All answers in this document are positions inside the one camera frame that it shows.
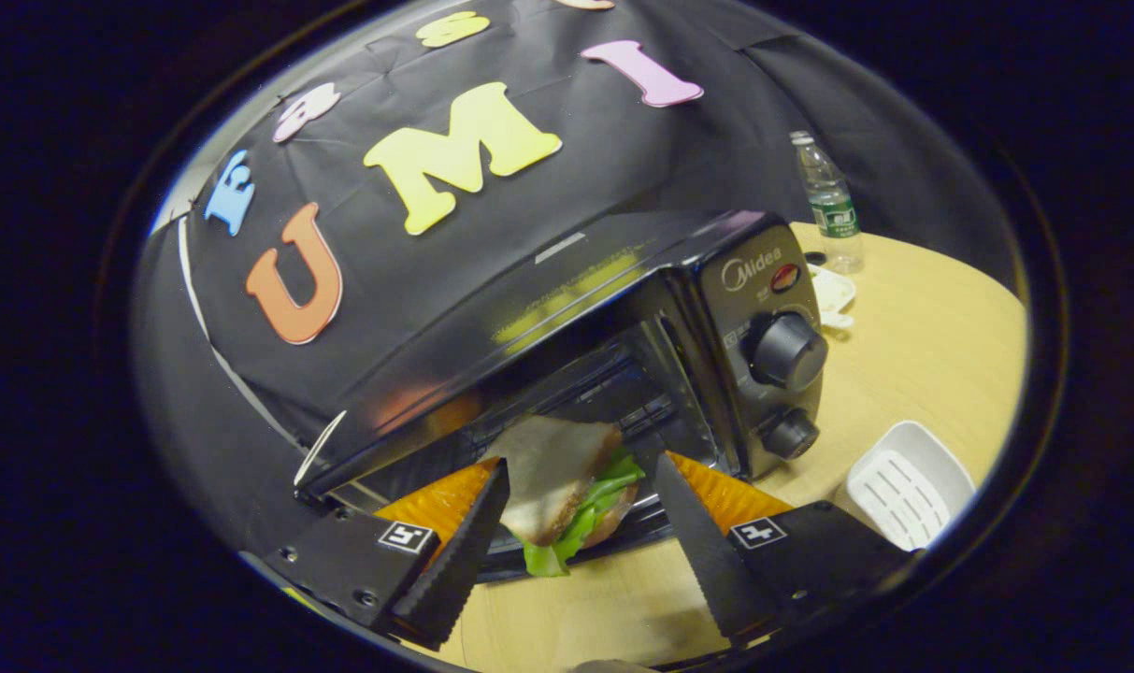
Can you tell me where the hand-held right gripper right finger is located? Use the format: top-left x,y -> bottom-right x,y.
653,451 -> 915,649

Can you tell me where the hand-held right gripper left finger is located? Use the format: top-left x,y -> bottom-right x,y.
281,458 -> 511,651

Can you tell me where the sandwich with green lettuce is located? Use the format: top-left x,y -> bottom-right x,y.
481,414 -> 647,578

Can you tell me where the black electric oven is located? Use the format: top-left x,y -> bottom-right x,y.
295,210 -> 829,580

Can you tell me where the white plastic tray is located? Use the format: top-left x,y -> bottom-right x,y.
845,421 -> 977,552

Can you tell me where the white divided plate with grains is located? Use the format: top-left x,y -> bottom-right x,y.
803,251 -> 857,330

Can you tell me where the clear plastic water bottle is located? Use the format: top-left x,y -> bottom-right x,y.
790,131 -> 865,275

